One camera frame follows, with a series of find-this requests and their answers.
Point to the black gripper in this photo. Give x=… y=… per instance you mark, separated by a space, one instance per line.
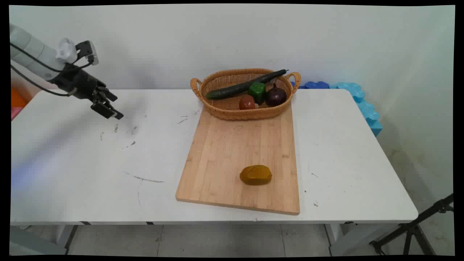
x=78 y=81

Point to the dark green cucumber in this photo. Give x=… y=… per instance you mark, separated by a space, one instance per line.
x=239 y=88

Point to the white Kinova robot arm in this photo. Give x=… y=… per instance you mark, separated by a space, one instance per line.
x=32 y=50

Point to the orange box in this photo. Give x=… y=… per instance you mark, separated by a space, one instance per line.
x=17 y=98

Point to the pink object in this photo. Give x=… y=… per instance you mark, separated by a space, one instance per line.
x=15 y=113

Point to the woven wicker basket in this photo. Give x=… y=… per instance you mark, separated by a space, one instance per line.
x=232 y=108

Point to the wooden cutting board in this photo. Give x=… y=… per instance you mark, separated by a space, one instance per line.
x=235 y=152

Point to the red tomato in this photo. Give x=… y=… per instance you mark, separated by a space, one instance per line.
x=246 y=103

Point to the green bell pepper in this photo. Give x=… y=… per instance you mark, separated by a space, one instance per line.
x=257 y=90

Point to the yellow-brown potato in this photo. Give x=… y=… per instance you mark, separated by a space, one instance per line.
x=256 y=175

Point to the purple red onion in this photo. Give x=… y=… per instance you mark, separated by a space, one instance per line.
x=276 y=97

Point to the light blue foam mat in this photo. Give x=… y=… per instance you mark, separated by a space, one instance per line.
x=366 y=108

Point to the white table leg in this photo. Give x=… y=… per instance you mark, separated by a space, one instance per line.
x=332 y=237

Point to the black tripod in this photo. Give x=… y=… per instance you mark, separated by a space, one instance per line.
x=409 y=228

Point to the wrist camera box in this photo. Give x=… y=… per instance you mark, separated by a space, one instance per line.
x=88 y=50

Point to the white plastic wrist mount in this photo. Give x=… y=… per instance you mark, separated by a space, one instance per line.
x=66 y=51

